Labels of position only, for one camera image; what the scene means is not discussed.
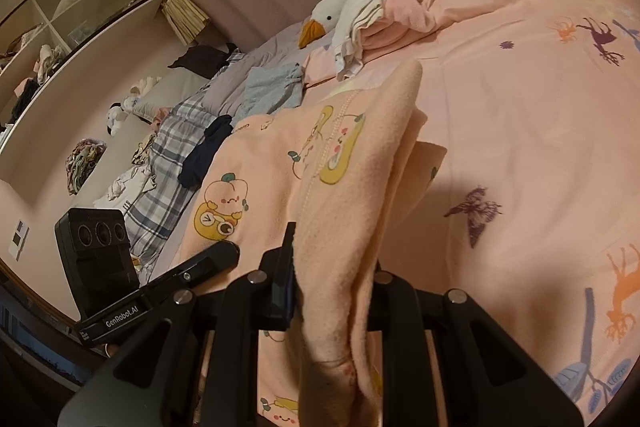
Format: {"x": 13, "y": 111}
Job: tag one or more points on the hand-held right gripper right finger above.
{"x": 395, "y": 307}

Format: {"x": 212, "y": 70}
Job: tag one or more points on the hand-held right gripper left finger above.
{"x": 287, "y": 289}

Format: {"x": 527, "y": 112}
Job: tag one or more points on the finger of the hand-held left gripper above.
{"x": 205, "y": 264}

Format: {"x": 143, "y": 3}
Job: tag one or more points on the peach fleece garment with cartoons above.
{"x": 325, "y": 257}

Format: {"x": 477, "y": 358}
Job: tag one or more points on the white printed cloth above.
{"x": 127, "y": 189}

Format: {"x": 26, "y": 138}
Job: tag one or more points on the plaid cloth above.
{"x": 165, "y": 187}

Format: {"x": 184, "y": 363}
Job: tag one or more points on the colourful cloth pile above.
{"x": 85, "y": 164}

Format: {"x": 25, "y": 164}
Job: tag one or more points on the navy garment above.
{"x": 205, "y": 152}

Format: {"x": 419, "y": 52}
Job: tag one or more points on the panda plush toy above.
{"x": 116, "y": 117}

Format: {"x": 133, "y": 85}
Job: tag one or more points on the grey-blue garment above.
{"x": 270, "y": 89}

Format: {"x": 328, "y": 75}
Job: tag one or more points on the dark cloth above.
{"x": 202, "y": 59}

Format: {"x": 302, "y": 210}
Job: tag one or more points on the white open shelf cabinet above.
{"x": 100, "y": 32}

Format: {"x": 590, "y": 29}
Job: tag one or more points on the pink printed blanket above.
{"x": 500, "y": 107}

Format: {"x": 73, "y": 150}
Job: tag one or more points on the beige ribbed bundle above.
{"x": 185, "y": 14}

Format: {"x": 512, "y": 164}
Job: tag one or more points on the white folded cloth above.
{"x": 360, "y": 7}

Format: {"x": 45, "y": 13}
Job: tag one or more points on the wall socket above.
{"x": 20, "y": 239}

